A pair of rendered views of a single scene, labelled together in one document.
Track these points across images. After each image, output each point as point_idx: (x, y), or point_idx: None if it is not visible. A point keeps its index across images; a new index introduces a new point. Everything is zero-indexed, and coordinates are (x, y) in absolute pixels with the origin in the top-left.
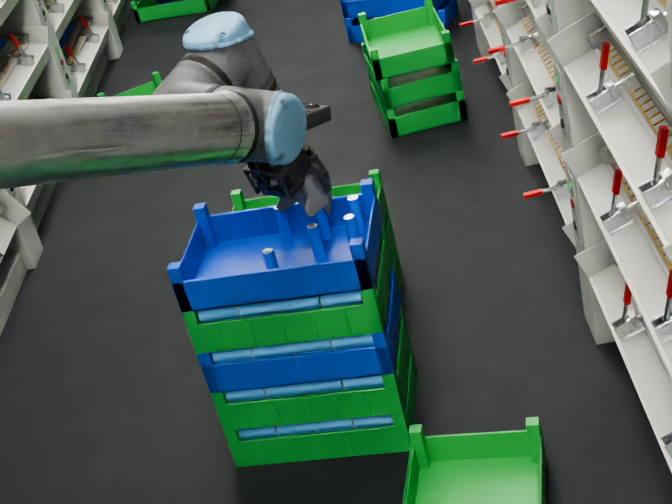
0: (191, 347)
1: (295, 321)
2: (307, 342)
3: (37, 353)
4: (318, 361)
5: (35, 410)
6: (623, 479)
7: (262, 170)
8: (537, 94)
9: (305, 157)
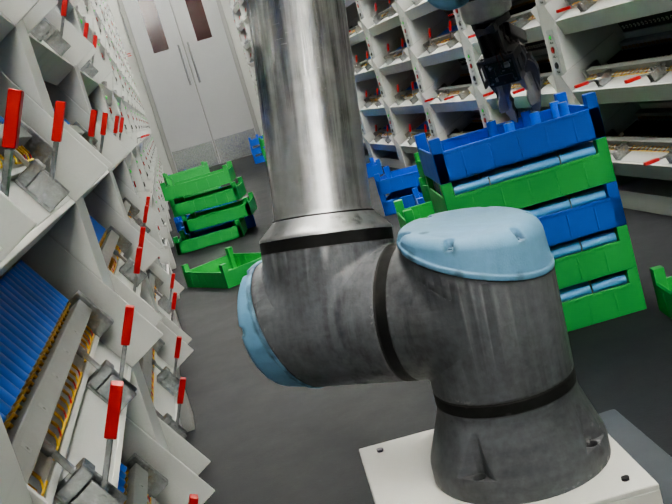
0: None
1: (540, 179)
2: (548, 205)
3: (226, 371)
4: (561, 220)
5: (252, 389)
6: None
7: (497, 55)
8: (637, 85)
9: (523, 52)
